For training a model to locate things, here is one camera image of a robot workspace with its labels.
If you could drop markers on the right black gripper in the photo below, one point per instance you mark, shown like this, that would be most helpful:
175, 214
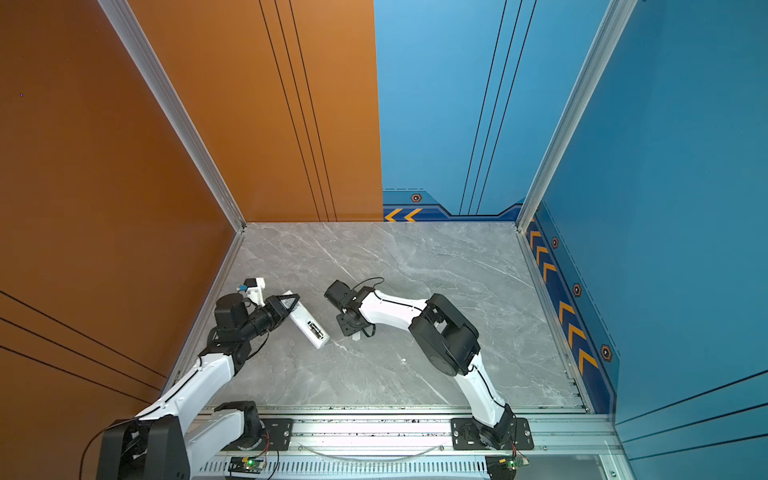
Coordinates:
346, 331

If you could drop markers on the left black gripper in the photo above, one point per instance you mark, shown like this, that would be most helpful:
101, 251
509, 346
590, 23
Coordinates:
279, 313

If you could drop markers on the white remote control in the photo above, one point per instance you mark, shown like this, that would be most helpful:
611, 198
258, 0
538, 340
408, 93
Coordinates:
309, 326

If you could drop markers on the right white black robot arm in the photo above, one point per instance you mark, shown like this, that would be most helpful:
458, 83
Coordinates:
450, 342

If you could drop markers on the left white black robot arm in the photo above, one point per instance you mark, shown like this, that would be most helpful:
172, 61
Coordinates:
163, 442

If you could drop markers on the left small circuit board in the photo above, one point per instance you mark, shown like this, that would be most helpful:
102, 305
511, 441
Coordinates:
246, 465

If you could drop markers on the small circuit board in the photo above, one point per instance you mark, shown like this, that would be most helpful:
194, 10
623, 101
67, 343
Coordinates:
503, 467
246, 465

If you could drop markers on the right small circuit board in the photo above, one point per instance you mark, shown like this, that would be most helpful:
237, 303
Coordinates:
503, 467

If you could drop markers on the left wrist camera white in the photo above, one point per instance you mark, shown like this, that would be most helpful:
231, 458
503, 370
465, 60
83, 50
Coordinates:
252, 290

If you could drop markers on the aluminium mounting rail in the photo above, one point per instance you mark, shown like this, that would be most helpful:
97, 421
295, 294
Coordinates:
402, 432

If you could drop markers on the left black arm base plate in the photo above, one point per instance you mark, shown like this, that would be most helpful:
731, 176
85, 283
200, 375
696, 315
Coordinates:
272, 434

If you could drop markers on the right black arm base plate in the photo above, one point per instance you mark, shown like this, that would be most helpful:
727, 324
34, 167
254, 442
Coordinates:
469, 434

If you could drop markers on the left aluminium corner post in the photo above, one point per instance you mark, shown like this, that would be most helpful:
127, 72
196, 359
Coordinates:
126, 25

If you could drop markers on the aluminium corner post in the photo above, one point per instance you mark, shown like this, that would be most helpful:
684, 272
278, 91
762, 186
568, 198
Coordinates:
126, 25
609, 32

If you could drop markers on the right aluminium corner post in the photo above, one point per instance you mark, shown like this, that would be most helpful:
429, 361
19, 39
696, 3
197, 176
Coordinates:
609, 32

